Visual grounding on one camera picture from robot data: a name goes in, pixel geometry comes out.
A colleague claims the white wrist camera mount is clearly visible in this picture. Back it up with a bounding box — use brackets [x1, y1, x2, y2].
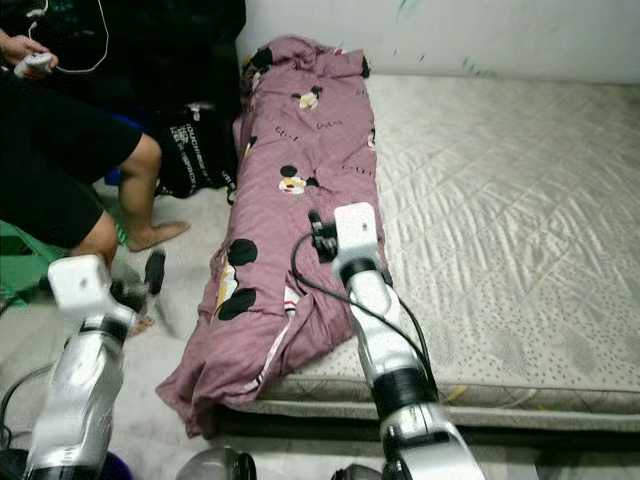
[331, 201, 385, 268]
[47, 254, 128, 328]

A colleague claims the white quilted patterned mattress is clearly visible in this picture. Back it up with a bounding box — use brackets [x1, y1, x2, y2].
[218, 75, 640, 433]

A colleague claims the white controller cable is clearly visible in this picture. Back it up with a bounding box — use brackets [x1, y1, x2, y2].
[40, 0, 109, 76]

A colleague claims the silver left robot leg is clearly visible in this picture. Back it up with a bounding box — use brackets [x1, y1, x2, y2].
[173, 446, 258, 480]

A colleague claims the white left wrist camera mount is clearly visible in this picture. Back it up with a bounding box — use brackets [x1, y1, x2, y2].
[47, 254, 128, 328]

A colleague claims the purple plastic bucket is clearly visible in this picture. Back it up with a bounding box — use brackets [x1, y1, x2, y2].
[100, 452, 135, 480]

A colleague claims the pink cartoon mouse blanket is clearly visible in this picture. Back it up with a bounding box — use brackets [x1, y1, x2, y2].
[156, 34, 388, 441]

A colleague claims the green plastic stool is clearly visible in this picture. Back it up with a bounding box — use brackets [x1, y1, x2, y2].
[0, 220, 58, 308]

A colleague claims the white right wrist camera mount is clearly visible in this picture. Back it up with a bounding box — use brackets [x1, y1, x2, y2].
[331, 201, 385, 268]

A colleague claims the black bag with white print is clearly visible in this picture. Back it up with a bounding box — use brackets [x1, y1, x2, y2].
[158, 98, 233, 201]

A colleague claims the person in black clothes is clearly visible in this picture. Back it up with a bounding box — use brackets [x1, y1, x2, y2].
[0, 0, 193, 333]

